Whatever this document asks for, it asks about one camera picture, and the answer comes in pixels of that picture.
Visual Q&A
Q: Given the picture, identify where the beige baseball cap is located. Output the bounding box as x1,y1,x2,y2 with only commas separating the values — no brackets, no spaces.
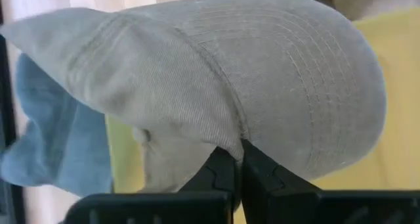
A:
0,0,389,194

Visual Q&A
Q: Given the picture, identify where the black aluminium frame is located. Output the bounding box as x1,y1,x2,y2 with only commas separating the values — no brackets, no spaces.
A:
0,7,26,224

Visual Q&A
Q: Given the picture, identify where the yellow plastic bin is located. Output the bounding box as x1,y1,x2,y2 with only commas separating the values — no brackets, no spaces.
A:
104,7,420,224

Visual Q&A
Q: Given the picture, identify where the blue denim baseball cap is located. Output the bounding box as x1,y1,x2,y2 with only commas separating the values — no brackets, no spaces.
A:
0,52,114,198

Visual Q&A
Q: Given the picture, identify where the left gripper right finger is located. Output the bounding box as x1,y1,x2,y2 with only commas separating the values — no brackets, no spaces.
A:
241,138,322,224

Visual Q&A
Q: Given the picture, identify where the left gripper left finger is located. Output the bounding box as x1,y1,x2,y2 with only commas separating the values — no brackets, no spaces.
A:
178,146,242,212

